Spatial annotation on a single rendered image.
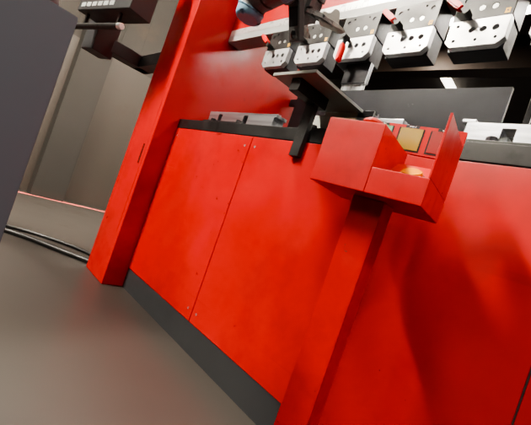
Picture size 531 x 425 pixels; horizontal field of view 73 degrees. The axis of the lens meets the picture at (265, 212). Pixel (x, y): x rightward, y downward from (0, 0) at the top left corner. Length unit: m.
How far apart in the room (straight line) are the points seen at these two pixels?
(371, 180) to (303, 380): 0.37
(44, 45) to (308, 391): 0.72
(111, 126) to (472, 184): 3.92
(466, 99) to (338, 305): 1.27
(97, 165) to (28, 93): 3.69
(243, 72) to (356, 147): 1.51
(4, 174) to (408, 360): 0.84
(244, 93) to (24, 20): 1.51
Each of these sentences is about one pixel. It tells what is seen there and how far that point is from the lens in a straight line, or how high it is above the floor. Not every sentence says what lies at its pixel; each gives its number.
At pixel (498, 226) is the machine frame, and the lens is 0.86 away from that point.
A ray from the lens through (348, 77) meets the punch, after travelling 1.39.
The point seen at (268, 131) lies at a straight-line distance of 1.31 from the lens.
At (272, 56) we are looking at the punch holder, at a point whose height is 1.23.
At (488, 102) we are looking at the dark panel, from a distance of 1.72.
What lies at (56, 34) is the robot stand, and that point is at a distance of 0.72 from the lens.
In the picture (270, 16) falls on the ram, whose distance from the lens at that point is 1.87.
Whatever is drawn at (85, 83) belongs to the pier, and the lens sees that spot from 4.16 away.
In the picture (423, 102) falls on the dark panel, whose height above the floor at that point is 1.27.
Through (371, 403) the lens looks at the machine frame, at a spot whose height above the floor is 0.25.
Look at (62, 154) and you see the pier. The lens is 4.12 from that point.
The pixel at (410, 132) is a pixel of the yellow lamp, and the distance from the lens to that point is 0.80.
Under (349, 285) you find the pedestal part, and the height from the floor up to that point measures 0.50.
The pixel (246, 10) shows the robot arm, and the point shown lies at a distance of 1.07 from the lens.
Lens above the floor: 0.57
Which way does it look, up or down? level
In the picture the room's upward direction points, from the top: 19 degrees clockwise
